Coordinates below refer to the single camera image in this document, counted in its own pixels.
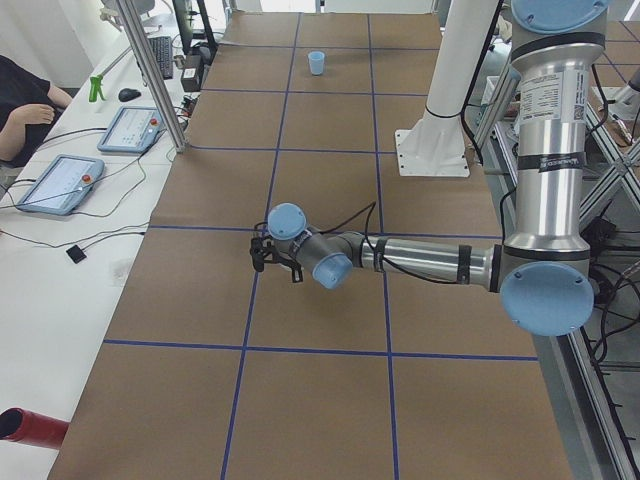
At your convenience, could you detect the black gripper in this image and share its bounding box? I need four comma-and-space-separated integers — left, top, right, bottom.
274, 248, 303, 283

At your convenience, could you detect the light blue plastic cup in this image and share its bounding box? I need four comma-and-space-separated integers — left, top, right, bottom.
307, 50, 326, 76

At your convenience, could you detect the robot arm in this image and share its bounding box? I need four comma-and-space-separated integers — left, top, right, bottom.
253, 1, 608, 336

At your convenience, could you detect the brown paper table cover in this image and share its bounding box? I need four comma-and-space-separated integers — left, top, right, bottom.
51, 13, 572, 479

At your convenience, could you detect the far blue teach pendant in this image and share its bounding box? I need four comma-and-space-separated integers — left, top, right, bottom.
97, 106, 164, 154

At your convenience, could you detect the blue teach pendant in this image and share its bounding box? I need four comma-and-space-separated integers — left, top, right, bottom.
97, 106, 164, 154
16, 154, 105, 216

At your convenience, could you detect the small black square device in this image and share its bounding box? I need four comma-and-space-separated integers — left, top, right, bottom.
66, 245, 87, 264

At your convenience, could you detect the black power adapter box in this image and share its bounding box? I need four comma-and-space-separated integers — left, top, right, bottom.
181, 55, 204, 93

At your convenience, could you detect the black computer mouse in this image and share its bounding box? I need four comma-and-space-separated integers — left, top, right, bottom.
118, 88, 141, 102

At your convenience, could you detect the near blue teach pendant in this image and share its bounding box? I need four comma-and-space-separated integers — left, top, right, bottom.
16, 154, 105, 216

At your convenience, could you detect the black keyboard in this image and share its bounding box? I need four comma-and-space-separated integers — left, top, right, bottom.
148, 36, 173, 79

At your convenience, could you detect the seated person in black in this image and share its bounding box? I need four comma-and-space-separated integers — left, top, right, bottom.
1, 56, 73, 168

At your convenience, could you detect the red cylinder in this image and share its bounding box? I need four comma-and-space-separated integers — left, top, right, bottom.
1, 407, 69, 450

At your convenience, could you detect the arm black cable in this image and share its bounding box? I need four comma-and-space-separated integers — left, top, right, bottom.
319, 200, 466, 285

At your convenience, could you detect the aluminium frame post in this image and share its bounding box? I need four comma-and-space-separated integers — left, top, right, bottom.
115, 0, 186, 153

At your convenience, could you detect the white central pedestal column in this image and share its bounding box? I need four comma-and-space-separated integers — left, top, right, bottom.
395, 0, 500, 178

